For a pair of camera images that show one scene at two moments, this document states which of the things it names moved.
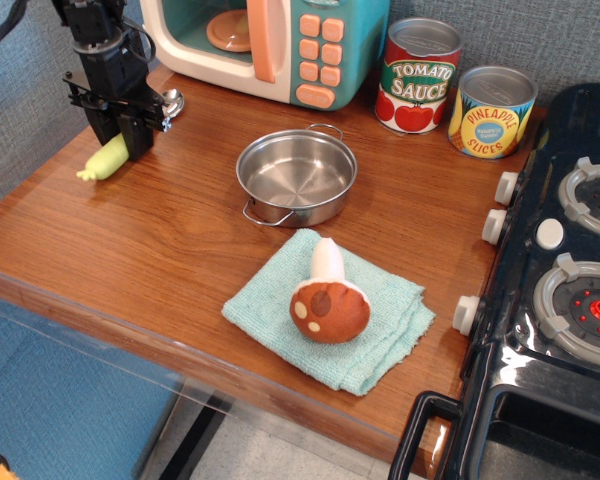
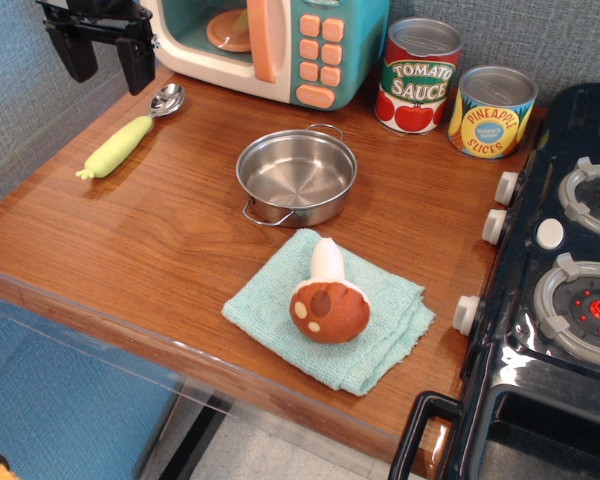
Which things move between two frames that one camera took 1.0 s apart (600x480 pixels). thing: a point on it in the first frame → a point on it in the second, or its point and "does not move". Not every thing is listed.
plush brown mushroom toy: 328,307 does not move
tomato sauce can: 421,57 does not move
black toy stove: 540,392 does not move
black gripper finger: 105,123 → 79,54
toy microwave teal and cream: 316,55 does not move
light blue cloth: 398,318 does not move
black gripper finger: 138,136 → 139,59
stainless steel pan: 298,177 does not move
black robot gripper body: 114,75 → 103,18
